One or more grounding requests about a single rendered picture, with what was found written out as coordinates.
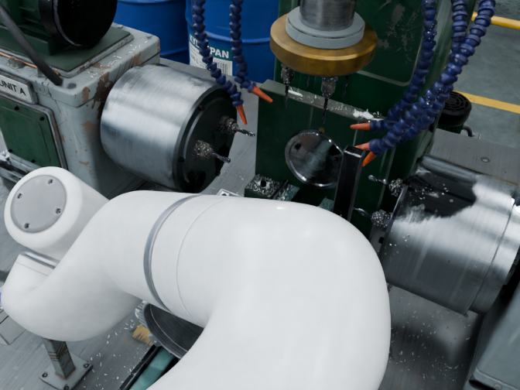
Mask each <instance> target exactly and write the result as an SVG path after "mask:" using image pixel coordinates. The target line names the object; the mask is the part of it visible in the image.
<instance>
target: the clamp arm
mask: <svg viewBox="0 0 520 390"><path fill-rule="evenodd" d="M364 156H365V150H363V149H359V148H357V147H354V146H352V145H347V147H346V148H345V149H344V152H343V156H342V160H341V165H340V173H339V177H338V181H337V189H336V193H335V198H334V205H333V210H332V213H334V214H336V215H338V216H340V217H342V218H343V219H345V220H346V221H348V222H349V223H350V221H351V215H352V211H353V207H354V201H355V197H356V193H357V190H358V184H359V179H360V176H361V170H362V166H363V162H364Z"/></svg>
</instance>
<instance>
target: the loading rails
mask: <svg viewBox="0 0 520 390"><path fill-rule="evenodd" d="M293 187H294V188H293ZM288 188H289V189H288ZM290 188H291V189H290ZM283 189H284V190H283ZM292 189H293V190H294V191H293V190H292ZM297 189H298V190H297ZM284 191H285V192H286V193H285V192H284ZM289 191H290V192H289ZM294 192H295V193H294ZM299 192H300V188H299V187H297V186H296V188H295V186H293V185H292V187H291V184H290V185H289V186H288V180H287V179H284V180H283V181H282V182H281V183H280V185H279V186H278V187H277V189H276V190H275V191H274V193H273V194H272V195H271V196H270V198H268V200H278V198H277V197H279V198H280V200H283V197H285V199H284V200H283V201H291V202H297V203H299ZM279 193H280V195H279ZM283 193H284V194H283ZM285 194H287V195H285ZM294 194H295V195H294ZM286 198H287V200H286ZM288 198H289V199H288ZM323 200H324V201H325V203H326V205H325V203H324V202H323ZM323 200H322V202H323V203H322V202H321V203H320V205H321V206H322V205H323V206H322V209H324V210H328V211H330V212H332V210H333V207H332V206H333V205H334V202H333V201H331V200H329V199H328V200H327V198H326V199H325V197H324V199H323ZM328 201H329V203H328ZM331 202H332V203H331ZM330 203H331V204H330ZM328 204H329V206H328ZM320 205H319V207H320ZM320 208H321V207H320ZM177 363H178V358H177V357H176V358H175V359H174V358H173V355H172V354H171V355H169V352H168V350H167V349H165V348H164V347H163V346H159V347H156V346H155V345H154V344H153V345H152V346H151V347H150V348H149V350H148V351H147V352H146V354H145V355H144V356H143V358H142V359H141V360H140V362H139V363H138V364H137V365H136V366H135V367H134V369H133V370H132V372H131V373H130V374H129V375H128V377H127V378H126V379H125V380H124V381H123V382H122V384H121V385H120V386H119V388H118V389H117V390H146V389H147V388H149V387H150V386H151V385H153V384H154V383H155V382H157V381H158V380H159V379H160V378H161V377H162V376H163V375H164V374H166V373H167V372H168V371H169V370H170V369H171V368H173V367H174V366H175V365H176V364H177Z"/></svg>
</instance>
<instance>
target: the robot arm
mask: <svg viewBox="0 0 520 390"><path fill-rule="evenodd" d="M4 215H5V226H6V227H7V230H8V232H9V233H10V235H11V236H12V237H13V239H14V240H16V241H17V242H18V243H20V244H21V245H23V246H22V250H21V252H20V253H21V254H19V256H18V258H17V259H16V261H15V264H14V265H13V267H12V270H11V272H10V273H9V276H8V278H7V279H6V281H5V284H4V286H3V289H2V294H1V303H2V307H3V309H4V311H5V312H6V313H7V314H8V315H9V316H10V317H11V318H12V319H13V320H14V321H15V322H17V323H18V324H20V325H21V326H22V327H24V328H26V329H27V330H28V331H30V332H32V333H34V334H37V335H39V336H41V337H45V338H48V339H51V340H60V341H79V340H86V339H90V338H92V337H96V336H98V335H100V334H103V333H105V332H106V331H108V330H110V329H111V328H113V327H114V326H116V325H117V324H119V323H120V322H121V321H123V319H124V318H126V317H127V316H128V315H129V314H130V313H131V312H132V311H133V310H134V309H135V308H136V307H137V306H138V305H139V304H140V303H141V302H142V301H143V300H145V301H146V302H148V303H151V304H152V305H154V306H157V307H159V308H161V309H163V310H165V311H167V312H169V313H171V314H174V315H176V316H178V317H180V318H182V319H185V320H187V321H189V322H191V323H194V324H196V325H198V326H200V327H203V328H204V331H203V333H202V334H201V335H200V337H199V338H198V339H197V341H196V342H195V344H194V345H193V346H192V347H191V348H190V350H189V351H188V352H187V353H186V354H185V355H184V356H183V357H182V359H181V360H180V361H179V362H178V363H177V364H176V365H175V366H174V367H173V368H171V369H170V370H169V371H168V372H167V373H166V374H164V375H163V376H162V377H161V378H160V379H159V380H158V381H157V382H155V383H154V384H153V385H151V386H150V387H149V388H147V389H146V390H378V388H379V386H380V384H381V381H382V379H383V376H384V373H385V369H386V366H387V362H388V353H389V347H390V337H391V314H390V306H389V297H388V290H387V286H386V281H385V275H384V272H383V269H382V266H381V263H380V261H379V259H378V256H377V254H376V252H375V250H374V249H373V247H372V245H371V244H370V242H369V241H368V239H367V238H366V237H365V236H364V235H363V234H362V233H361V232H360V231H359V230H358V229H357V228H356V227H355V226H354V225H353V224H351V223H349V222H348V221H346V220H345V219H343V218H342V217H340V216H338V215H336V214H334V213H332V212H330V211H328V210H324V209H322V208H319V207H315V206H312V205H309V204H301V203H297V202H291V201H283V200H267V199H258V198H247V197H229V196H220V195H209V194H198V193H171V192H159V191H148V190H141V191H132V192H129V193H123V194H122V195H119V196H117V197H115V198H114V199H112V200H108V199H107V198H105V197H104V196H102V195H101V194H99V192H97V191H96V190H94V189H93V188H91V187H90V186H88V185H87V184H86V183H85V182H83V181H82V180H80V179H79V178H77V177H76V176H75V175H74V174H72V173H70V172H69V171H67V170H65V169H61V168H59V167H44V168H41V169H37V170H34V171H32V172H31V173H29V174H27V175H26V176H24V177H23V178H22V179H21V180H20V181H19V182H18V183H17V184H16V185H15V186H14V188H13V189H12V191H11V193H10V194H9V197H8V199H7V201H6V204H5V214H4Z"/></svg>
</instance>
